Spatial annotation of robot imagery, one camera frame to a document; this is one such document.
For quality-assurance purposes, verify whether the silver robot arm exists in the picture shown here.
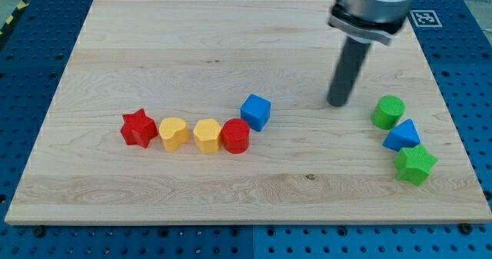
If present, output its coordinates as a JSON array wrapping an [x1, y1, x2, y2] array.
[[327, 0, 413, 107]]

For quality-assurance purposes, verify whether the red cylinder block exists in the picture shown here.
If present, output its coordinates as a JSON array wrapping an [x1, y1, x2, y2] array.
[[222, 118, 250, 154]]

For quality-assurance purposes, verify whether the green cylinder block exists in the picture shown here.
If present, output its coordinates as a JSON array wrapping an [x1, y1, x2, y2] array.
[[371, 95, 406, 130]]

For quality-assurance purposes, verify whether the light wooden board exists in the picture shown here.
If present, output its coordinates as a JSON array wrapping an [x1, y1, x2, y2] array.
[[5, 0, 491, 225]]

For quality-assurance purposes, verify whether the blue triangle block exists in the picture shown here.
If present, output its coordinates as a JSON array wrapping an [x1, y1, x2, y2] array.
[[382, 119, 421, 151]]

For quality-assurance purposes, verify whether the yellow heart block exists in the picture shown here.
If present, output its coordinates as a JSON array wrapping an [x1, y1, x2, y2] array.
[[158, 118, 190, 152]]

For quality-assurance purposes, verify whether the yellow hexagon block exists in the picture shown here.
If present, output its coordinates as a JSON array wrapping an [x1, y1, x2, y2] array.
[[193, 118, 222, 154]]

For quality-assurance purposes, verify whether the blue cube block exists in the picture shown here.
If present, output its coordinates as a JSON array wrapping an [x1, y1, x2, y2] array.
[[240, 94, 271, 131]]

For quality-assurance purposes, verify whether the green star block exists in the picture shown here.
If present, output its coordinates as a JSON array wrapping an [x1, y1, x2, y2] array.
[[394, 144, 438, 186]]

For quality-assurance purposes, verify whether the red star block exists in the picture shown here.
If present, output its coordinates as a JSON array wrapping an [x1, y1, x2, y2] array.
[[120, 108, 158, 148]]

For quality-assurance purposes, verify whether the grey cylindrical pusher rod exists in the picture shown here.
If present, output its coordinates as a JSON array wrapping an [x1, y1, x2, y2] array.
[[327, 37, 371, 107]]

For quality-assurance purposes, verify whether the white fiducial marker tag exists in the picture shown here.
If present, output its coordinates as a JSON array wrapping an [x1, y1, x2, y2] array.
[[410, 9, 442, 28]]

